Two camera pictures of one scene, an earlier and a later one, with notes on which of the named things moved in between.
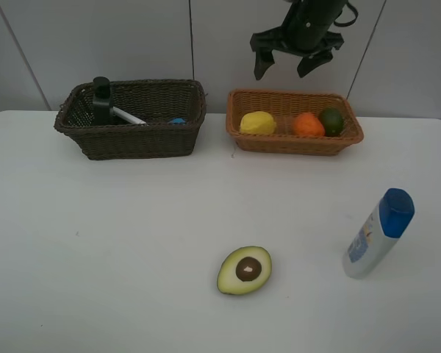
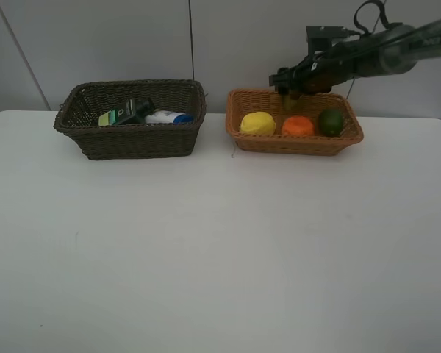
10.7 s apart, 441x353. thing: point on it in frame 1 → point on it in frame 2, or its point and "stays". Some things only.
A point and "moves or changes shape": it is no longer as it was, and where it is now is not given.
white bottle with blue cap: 379,234 → 169,118
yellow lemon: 256,123 stays
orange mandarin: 308,125 moves or changes shape
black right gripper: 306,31 → 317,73
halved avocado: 244,270 → 289,104
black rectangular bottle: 101,101 → 131,112
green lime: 332,121 stays
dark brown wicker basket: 152,101 stays
